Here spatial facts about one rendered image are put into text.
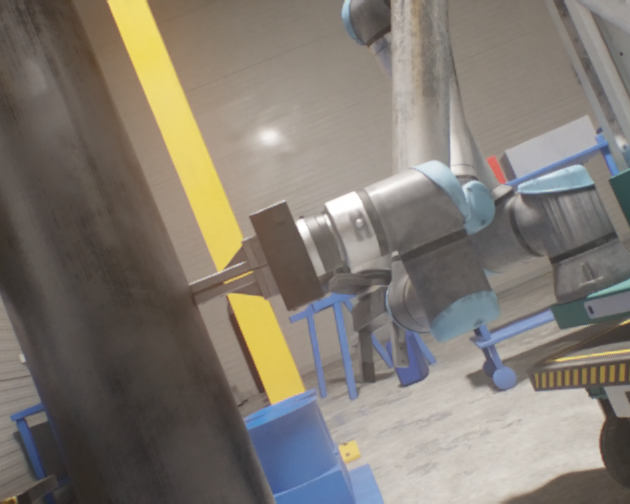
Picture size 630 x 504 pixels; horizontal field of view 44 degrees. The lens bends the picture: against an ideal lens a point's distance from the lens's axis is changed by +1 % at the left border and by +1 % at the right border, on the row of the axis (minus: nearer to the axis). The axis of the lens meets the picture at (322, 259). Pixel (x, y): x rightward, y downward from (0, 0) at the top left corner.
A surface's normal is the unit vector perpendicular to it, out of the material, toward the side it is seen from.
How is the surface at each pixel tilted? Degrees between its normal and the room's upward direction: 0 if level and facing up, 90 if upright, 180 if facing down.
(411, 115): 78
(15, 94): 90
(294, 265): 90
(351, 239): 108
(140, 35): 90
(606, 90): 90
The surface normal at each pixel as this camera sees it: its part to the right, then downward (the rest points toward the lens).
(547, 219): -0.68, 0.22
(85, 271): 0.16, -0.15
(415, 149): -0.40, -0.14
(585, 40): -0.88, 0.33
